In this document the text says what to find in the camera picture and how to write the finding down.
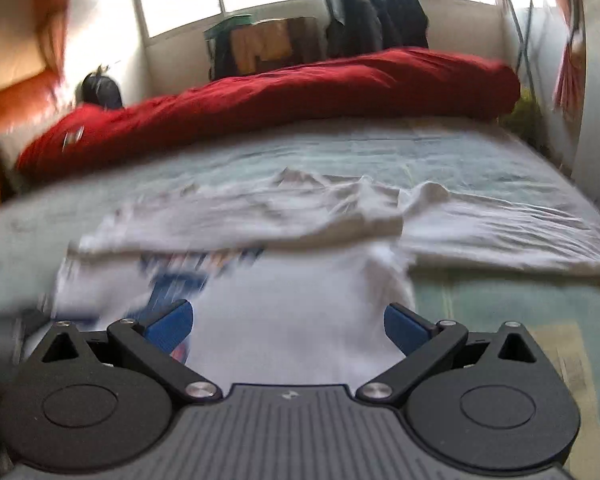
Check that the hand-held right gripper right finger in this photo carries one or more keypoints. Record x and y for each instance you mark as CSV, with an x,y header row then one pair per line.
x,y
405,327

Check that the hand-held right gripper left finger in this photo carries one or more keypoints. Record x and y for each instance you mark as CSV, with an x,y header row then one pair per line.
x,y
172,322

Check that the white printed t-shirt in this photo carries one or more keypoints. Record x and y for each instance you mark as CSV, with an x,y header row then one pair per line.
x,y
290,320

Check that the metal clothes rack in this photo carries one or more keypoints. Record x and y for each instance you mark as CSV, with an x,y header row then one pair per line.
x,y
522,45

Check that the bed with green blanket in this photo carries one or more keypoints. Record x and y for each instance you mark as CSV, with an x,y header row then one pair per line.
x,y
430,160

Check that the small silver packet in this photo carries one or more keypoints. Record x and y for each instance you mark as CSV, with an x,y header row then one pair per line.
x,y
73,138

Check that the beige pillow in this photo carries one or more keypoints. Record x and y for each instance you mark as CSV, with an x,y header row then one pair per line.
x,y
5,160

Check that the black backpack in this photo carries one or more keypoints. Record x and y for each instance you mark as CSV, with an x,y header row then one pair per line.
x,y
101,91

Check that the yellow-green plastic bag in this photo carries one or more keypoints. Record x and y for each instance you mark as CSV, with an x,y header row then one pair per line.
x,y
525,112

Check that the red duvet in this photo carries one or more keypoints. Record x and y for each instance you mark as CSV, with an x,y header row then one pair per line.
x,y
280,95

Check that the dark hanging cloth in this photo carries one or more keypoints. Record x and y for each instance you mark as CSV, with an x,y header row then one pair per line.
x,y
223,57

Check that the wooden headboard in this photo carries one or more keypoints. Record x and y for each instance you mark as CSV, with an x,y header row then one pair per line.
x,y
10,105

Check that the orange hanging cloth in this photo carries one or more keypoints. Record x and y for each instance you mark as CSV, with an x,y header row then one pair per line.
x,y
260,47

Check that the small dark hanging bag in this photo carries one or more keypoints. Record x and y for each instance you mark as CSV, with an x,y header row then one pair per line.
x,y
334,39

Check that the green board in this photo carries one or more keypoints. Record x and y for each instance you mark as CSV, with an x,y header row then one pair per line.
x,y
229,25

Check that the plain dark jacket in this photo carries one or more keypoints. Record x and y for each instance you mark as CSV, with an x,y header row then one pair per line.
x,y
405,15

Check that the dark jacket with badge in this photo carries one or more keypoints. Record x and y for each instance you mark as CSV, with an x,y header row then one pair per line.
x,y
360,15

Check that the orange striped curtain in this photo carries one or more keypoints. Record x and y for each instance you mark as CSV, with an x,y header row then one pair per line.
x,y
55,15
570,50

